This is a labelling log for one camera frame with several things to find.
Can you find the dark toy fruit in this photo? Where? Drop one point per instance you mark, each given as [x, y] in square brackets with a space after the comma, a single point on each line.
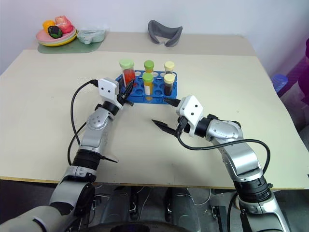
[54, 32]

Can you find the blue test tube rack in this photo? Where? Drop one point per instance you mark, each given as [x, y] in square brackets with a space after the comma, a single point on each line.
[137, 93]

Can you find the orange toy fruit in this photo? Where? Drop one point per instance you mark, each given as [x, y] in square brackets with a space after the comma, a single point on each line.
[47, 24]

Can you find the black table frame bar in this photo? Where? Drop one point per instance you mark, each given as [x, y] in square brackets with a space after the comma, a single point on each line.
[224, 191]

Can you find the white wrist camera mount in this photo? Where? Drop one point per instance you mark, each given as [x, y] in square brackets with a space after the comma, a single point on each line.
[108, 89]
[190, 106]

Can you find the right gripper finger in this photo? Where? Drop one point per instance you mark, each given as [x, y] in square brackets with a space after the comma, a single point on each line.
[165, 126]
[172, 102]

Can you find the grey foam face pad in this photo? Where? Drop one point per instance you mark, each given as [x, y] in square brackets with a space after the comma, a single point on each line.
[154, 33]

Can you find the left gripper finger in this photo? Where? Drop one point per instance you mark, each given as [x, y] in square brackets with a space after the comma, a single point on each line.
[129, 89]

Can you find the blue purple object right edge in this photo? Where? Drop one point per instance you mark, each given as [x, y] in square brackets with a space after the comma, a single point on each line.
[298, 91]

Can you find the pale green container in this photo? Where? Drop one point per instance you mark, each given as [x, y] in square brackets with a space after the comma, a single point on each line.
[91, 36]

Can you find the green table mat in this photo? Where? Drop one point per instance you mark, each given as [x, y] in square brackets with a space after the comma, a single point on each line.
[77, 49]

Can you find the black rounded housing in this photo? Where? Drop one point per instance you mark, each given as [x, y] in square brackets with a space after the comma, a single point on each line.
[135, 227]

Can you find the pink plate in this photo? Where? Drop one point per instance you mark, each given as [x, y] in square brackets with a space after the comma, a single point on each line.
[42, 36]

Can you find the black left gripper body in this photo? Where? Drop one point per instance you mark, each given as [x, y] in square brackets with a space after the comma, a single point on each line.
[122, 99]

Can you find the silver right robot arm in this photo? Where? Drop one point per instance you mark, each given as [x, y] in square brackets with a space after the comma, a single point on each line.
[243, 157]

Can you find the dark liquid tube cream cap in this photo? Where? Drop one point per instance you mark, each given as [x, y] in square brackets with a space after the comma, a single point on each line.
[169, 88]
[169, 65]

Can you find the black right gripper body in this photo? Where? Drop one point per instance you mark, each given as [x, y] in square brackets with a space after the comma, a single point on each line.
[182, 125]

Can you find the yellow liquid tube green cap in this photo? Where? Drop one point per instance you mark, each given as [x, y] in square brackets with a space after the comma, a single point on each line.
[149, 65]
[147, 89]

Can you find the yellow plate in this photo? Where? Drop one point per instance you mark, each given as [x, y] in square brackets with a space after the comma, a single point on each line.
[66, 43]

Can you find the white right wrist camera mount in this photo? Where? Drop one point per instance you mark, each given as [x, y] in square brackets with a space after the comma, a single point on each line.
[190, 106]

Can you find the light green plate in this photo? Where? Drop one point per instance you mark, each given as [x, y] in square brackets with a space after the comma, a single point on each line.
[68, 39]

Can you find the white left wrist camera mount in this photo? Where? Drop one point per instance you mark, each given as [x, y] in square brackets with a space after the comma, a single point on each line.
[108, 89]

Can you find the red liquid tube green cap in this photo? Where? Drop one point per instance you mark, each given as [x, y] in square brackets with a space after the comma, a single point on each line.
[128, 75]

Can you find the blue bottle cap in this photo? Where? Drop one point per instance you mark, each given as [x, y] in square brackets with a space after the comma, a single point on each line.
[280, 82]

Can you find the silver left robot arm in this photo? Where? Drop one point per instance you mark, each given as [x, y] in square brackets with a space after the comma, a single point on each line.
[94, 135]

